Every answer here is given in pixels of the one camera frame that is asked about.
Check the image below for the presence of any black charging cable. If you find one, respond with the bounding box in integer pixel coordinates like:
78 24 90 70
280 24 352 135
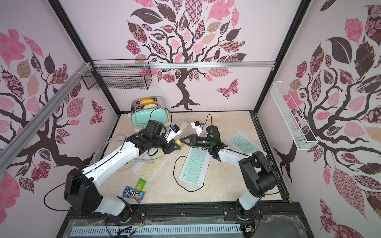
172 156 206 193

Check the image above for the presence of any yellow wireless keyboard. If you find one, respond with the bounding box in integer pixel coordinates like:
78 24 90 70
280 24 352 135
132 150 173 182

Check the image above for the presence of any green wireless keyboard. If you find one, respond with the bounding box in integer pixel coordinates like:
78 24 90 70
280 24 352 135
179 148 211 186

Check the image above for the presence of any white power strip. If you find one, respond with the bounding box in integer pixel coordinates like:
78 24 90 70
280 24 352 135
177 121 189 140

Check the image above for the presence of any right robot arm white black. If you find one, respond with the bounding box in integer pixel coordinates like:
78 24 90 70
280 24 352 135
180 126 279 220

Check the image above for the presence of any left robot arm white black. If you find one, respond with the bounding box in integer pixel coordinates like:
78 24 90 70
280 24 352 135
63 120 182 222

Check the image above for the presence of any mint green toaster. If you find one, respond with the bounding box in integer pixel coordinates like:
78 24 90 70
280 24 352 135
130 96 170 132

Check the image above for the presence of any green snack packet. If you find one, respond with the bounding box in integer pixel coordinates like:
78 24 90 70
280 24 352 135
135 178 147 191

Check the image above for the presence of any yellow bread slice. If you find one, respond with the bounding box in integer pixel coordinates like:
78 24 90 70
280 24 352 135
140 98 155 105

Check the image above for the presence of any blue m&m's candy bag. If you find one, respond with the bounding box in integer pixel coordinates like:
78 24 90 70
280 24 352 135
123 186 145 204

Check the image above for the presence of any grey power strip cord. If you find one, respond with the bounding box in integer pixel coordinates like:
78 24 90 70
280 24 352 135
94 133 167 172

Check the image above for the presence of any black wire basket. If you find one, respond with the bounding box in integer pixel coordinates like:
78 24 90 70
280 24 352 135
81 60 153 90

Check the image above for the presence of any white vented cable duct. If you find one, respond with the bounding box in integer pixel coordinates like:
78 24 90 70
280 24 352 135
68 224 242 238

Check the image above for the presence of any white wire shelf basket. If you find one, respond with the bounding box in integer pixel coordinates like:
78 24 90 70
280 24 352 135
270 81 318 151

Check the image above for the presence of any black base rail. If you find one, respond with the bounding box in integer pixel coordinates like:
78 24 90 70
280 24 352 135
66 201 301 222

